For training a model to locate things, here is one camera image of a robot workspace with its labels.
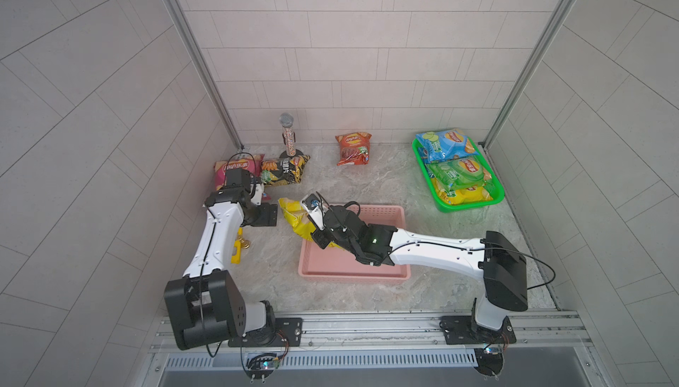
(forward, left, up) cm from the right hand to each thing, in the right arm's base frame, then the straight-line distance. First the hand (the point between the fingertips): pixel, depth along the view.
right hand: (308, 218), depth 74 cm
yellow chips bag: (-3, +1, +3) cm, 4 cm away
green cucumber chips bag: (+17, -50, -6) cm, 53 cm away
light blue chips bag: (+31, -50, -6) cm, 60 cm away
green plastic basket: (+15, -63, -12) cm, 66 cm away
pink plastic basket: (-8, -6, -16) cm, 19 cm away
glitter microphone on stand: (+33, +9, +2) cm, 34 cm away
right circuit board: (-34, -46, -21) cm, 61 cm away
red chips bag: (+36, -15, -10) cm, 40 cm away
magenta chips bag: (+31, +24, -10) cm, 41 cm away
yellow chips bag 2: (+13, -57, -13) cm, 60 cm away
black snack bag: (+27, +10, -10) cm, 31 cm away
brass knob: (+1, +24, -16) cm, 28 cm away
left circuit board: (-31, +12, -16) cm, 37 cm away
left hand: (+7, +15, -7) cm, 18 cm away
